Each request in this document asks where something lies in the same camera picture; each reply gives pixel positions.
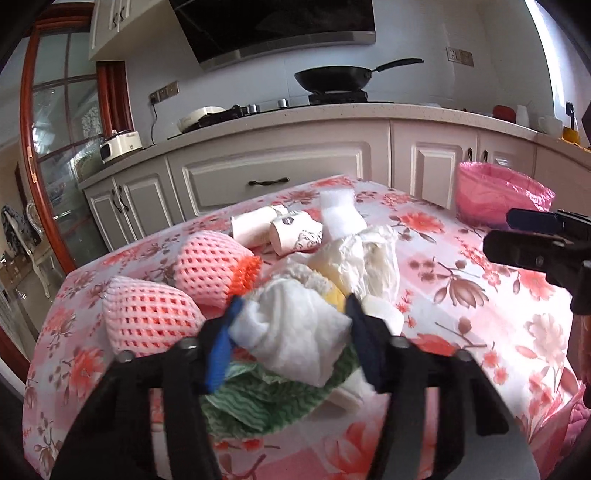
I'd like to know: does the white kitchen counter cabinet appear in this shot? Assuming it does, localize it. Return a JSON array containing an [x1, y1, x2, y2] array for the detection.
[[78, 102, 591, 254]]

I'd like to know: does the white cabinet drawer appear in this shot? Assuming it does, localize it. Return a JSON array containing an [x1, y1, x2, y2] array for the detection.
[[167, 138, 391, 217]]

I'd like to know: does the white kitchen appliance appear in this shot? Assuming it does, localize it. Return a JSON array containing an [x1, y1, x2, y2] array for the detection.
[[100, 130, 144, 164]]

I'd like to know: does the white tissue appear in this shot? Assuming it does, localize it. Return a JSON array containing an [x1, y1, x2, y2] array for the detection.
[[228, 279, 354, 388]]

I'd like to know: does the green wavy cloth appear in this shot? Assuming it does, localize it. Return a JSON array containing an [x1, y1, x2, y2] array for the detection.
[[201, 344, 365, 437]]

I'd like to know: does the white upper cabinet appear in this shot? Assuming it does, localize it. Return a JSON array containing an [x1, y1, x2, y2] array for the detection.
[[89, 0, 167, 61]]

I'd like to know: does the printed white paper cup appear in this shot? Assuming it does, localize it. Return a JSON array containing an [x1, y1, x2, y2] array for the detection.
[[269, 211, 324, 256]]

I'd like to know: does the pink foam fruit net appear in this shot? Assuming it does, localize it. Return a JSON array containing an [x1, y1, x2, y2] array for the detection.
[[173, 231, 254, 310], [102, 277, 206, 358]]

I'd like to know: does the yellow sponge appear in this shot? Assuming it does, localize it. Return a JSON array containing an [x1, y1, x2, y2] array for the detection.
[[323, 284, 348, 315]]

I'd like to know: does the white mug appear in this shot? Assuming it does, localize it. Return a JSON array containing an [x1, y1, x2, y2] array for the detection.
[[538, 115, 564, 137]]

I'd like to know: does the plain white paper cup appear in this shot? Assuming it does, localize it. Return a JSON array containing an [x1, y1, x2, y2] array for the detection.
[[231, 205, 289, 246]]

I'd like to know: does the white foam piece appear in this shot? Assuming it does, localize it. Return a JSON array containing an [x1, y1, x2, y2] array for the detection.
[[360, 295, 404, 335]]

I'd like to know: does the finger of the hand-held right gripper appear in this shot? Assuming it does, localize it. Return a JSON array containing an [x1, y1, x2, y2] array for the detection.
[[483, 229, 591, 289], [506, 208, 591, 241]]

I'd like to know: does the pink floral tablecloth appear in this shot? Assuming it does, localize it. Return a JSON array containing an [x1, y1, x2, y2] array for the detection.
[[22, 174, 587, 480]]

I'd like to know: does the black range hood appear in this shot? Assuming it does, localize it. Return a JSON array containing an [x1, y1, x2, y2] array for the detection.
[[168, 0, 377, 71]]

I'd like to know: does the black gas stove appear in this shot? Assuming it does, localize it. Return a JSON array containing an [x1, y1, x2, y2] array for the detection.
[[167, 90, 393, 140]]

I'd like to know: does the pink trash bag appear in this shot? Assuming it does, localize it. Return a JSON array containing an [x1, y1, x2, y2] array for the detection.
[[455, 161, 556, 230]]

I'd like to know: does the pink quilted garment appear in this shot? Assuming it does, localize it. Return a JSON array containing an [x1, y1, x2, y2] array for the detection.
[[549, 392, 591, 476]]

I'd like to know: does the wall socket strip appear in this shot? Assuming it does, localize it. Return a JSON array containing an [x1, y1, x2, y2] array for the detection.
[[148, 82, 180, 103]]

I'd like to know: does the yellow oil bottle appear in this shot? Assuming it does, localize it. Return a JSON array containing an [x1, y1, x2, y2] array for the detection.
[[562, 102, 581, 143]]

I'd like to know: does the black wok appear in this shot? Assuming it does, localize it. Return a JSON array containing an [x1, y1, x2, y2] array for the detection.
[[294, 58, 424, 94]]

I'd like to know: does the cream textured cloth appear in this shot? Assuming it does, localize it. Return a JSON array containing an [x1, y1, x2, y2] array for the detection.
[[272, 258, 333, 289]]

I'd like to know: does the orange foam net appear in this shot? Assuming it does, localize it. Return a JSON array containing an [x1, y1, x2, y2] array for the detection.
[[226, 256, 263, 296]]

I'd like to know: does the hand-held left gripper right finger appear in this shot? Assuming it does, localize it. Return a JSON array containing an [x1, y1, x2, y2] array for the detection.
[[344, 293, 541, 480]]

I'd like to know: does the white foam wrap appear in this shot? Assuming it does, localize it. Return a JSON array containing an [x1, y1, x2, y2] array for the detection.
[[320, 188, 368, 241]]

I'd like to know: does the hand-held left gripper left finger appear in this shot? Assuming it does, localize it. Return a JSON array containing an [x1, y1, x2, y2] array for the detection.
[[51, 295, 245, 480]]

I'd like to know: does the crumpled white plastic bag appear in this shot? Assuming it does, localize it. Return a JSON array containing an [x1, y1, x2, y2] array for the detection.
[[307, 224, 400, 305]]

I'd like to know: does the wooden glass door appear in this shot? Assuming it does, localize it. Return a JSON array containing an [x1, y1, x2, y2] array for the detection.
[[21, 4, 134, 273]]

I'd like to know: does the white pan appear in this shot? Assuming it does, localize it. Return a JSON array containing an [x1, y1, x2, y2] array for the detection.
[[178, 106, 227, 132]]

